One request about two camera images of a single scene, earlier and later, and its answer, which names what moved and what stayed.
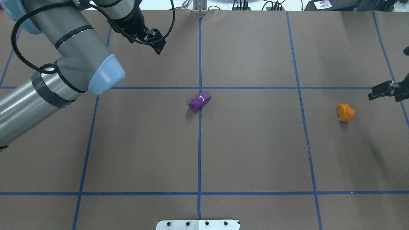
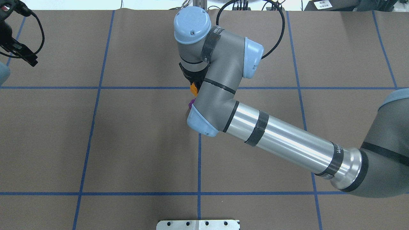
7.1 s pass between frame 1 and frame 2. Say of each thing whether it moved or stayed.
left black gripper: moved
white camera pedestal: stayed
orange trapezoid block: moved
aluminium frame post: stayed
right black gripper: moved
